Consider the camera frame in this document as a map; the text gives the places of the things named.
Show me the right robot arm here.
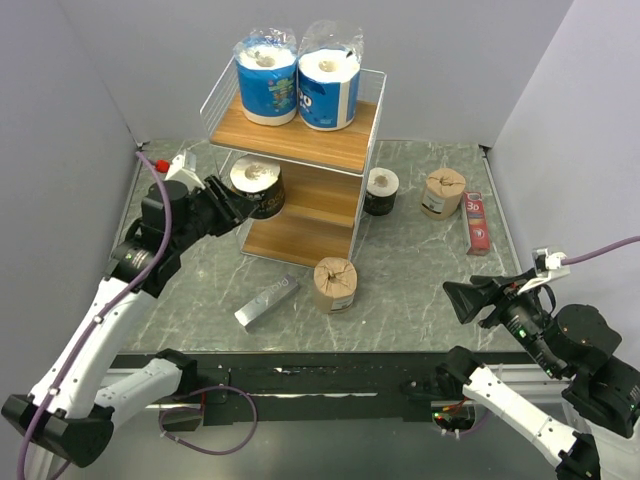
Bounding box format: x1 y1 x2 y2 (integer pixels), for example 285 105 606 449
437 271 639 479

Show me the brown paper roll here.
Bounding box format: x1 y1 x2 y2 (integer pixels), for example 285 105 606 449
420 168 466 220
313 257 358 314

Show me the red toothpaste box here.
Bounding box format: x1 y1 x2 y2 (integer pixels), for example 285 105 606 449
461 191 491 256

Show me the black paper towel roll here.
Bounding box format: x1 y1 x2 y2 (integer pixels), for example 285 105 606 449
230 154 286 220
363 167 399 216

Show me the blue paper towel roll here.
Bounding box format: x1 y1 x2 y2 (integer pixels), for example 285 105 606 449
233 27 298 126
298 20 364 131

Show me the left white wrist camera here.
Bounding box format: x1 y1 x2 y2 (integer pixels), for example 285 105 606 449
152 149 204 191

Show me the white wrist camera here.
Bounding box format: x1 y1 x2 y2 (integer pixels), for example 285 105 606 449
152 149 204 191
518 246 571 295

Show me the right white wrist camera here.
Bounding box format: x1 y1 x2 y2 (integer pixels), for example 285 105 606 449
518 246 571 295

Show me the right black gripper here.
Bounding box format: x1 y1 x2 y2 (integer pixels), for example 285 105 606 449
439 263 563 373

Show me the brown paper roll front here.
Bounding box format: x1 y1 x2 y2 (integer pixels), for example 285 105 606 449
313 257 358 314

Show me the white wire wooden shelf rack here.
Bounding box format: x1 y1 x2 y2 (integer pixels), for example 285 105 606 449
200 61 387 267

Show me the silver toothpaste box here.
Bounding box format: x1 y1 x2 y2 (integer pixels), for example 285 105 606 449
234 274 300 329

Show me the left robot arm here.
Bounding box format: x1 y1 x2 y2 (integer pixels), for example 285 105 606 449
1 175 257 468

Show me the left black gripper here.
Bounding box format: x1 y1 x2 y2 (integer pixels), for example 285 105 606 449
172 174 258 252

